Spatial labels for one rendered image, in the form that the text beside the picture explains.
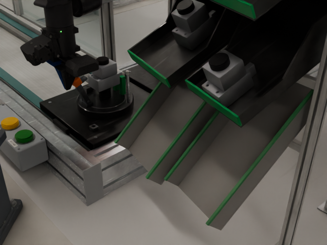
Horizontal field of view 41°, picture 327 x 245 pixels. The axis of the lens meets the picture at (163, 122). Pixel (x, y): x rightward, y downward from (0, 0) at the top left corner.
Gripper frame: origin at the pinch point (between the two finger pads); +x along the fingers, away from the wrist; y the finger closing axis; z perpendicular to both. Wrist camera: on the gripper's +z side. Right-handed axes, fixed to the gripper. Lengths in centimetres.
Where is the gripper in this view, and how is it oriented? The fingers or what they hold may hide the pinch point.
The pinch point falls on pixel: (65, 75)
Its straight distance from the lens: 100.2
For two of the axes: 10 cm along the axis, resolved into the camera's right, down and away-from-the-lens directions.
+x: -0.2, 8.4, 5.5
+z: -7.4, 3.6, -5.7
